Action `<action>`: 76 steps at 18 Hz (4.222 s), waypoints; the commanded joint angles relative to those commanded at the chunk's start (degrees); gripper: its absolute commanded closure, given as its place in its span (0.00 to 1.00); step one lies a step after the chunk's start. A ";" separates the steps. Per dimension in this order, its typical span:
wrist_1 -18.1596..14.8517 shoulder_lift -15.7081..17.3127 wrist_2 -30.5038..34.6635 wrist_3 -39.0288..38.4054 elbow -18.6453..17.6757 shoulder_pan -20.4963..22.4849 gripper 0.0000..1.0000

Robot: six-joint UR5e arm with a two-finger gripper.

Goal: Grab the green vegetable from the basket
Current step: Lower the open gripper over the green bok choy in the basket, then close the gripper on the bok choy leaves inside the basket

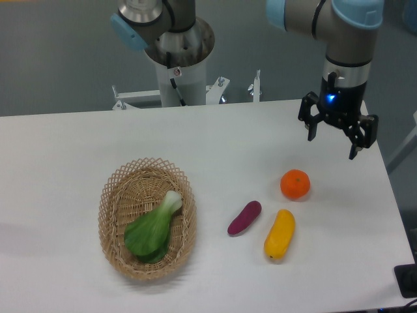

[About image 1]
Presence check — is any yellow mango fruit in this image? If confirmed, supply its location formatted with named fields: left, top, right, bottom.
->
left=264, top=209, right=296, bottom=260

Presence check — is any black device at table edge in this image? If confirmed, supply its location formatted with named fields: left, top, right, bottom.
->
left=394, top=263, right=416, bottom=299

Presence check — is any white table leg frame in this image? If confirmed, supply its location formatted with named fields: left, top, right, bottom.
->
left=386, top=112, right=417, bottom=175

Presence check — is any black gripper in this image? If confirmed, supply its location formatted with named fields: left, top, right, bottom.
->
left=298, top=72, right=379, bottom=160

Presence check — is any woven wicker basket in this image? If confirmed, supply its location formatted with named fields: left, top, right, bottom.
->
left=98, top=158, right=197, bottom=281

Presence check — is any purple sweet potato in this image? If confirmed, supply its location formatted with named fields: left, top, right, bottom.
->
left=227, top=201, right=262, bottom=236

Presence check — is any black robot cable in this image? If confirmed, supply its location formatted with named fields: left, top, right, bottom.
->
left=166, top=52, right=187, bottom=107

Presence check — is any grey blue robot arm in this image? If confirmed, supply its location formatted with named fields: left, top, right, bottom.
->
left=110, top=1, right=384, bottom=158

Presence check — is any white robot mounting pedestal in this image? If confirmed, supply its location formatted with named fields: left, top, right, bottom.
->
left=111, top=16, right=263, bottom=110

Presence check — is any green bok choy vegetable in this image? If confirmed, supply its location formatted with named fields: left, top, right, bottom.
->
left=124, top=190, right=182, bottom=263

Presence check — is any orange mandarin fruit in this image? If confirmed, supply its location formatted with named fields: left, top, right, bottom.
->
left=280, top=169, right=311, bottom=200

